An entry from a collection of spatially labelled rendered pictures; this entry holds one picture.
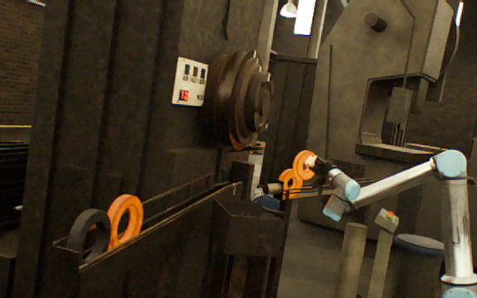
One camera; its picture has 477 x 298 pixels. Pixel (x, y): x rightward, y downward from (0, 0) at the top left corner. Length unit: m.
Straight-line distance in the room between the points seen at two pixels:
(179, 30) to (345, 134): 3.21
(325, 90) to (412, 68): 0.83
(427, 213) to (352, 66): 1.61
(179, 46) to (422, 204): 2.73
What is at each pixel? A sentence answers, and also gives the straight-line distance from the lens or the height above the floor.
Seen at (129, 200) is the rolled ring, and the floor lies 0.75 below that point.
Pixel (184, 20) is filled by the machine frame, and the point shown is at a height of 1.38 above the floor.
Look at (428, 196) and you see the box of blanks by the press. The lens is 4.30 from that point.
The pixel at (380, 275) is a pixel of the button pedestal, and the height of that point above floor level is 0.28.
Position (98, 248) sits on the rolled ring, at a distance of 1.61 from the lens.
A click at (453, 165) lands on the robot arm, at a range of 2.46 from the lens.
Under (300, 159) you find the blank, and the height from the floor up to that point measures 0.86.
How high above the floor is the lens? 1.11
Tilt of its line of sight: 6 degrees down
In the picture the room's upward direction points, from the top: 9 degrees clockwise
